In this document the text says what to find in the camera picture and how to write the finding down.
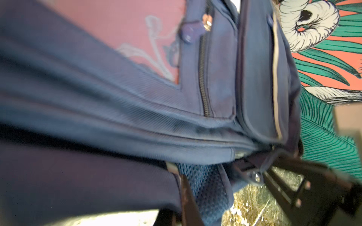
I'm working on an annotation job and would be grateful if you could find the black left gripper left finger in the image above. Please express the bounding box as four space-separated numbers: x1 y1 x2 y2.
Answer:
153 210 177 226

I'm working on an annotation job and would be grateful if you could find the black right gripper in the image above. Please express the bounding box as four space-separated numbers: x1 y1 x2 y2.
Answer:
263 157 362 226

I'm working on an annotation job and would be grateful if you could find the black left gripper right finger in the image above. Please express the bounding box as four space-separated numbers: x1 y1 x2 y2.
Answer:
181 175 204 226

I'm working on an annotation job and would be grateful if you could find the navy blue school backpack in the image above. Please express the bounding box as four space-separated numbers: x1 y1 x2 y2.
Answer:
1 1 301 226

